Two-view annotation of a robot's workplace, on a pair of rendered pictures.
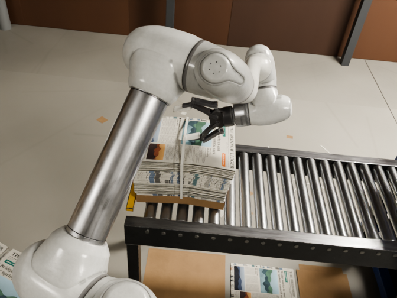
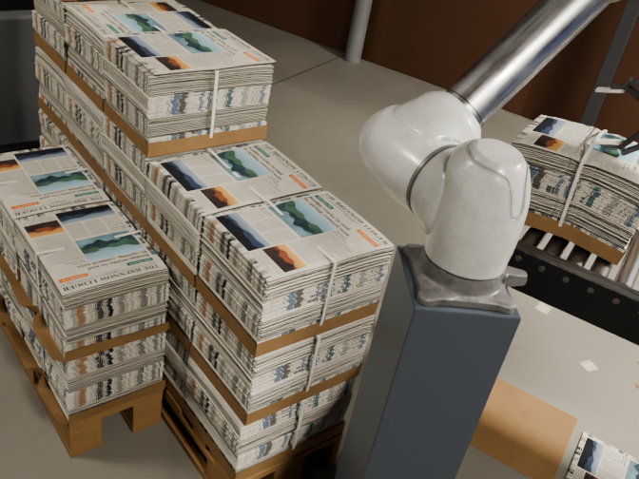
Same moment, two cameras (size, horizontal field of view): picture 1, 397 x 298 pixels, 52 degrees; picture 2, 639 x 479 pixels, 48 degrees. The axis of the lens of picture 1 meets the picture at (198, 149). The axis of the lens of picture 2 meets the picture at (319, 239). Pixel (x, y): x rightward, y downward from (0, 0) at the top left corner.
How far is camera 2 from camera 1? 79 cm
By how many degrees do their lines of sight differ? 22
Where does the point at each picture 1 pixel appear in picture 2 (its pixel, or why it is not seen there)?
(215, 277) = (551, 437)
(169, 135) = (572, 136)
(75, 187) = not seen: hidden behind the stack
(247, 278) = (606, 462)
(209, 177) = (615, 198)
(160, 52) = not seen: outside the picture
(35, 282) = (392, 126)
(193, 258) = (523, 400)
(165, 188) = (542, 200)
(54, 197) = not seen: hidden behind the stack
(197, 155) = (607, 162)
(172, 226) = (535, 253)
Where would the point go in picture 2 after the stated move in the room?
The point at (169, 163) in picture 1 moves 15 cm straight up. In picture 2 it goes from (564, 158) to (585, 105)
